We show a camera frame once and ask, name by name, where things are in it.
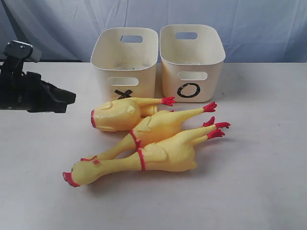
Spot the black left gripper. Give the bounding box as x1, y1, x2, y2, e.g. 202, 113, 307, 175
0, 55, 76, 113

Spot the headless yellow rubber chicken body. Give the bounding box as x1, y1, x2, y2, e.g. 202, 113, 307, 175
90, 97, 176, 132

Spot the yellow rubber chicken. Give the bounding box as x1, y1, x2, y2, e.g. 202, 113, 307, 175
82, 102, 217, 161
62, 122, 230, 187

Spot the yellow rubber chicken front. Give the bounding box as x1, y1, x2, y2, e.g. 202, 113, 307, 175
62, 122, 230, 187

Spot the cream bin marked X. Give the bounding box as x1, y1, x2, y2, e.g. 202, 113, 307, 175
90, 27, 159, 101

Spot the cream bin marked O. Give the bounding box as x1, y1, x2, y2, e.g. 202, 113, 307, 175
160, 24, 226, 103

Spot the blue backdrop curtain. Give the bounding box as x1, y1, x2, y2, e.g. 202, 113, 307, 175
0, 0, 307, 62

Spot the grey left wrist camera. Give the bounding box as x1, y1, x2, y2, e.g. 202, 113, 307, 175
3, 40, 42, 63

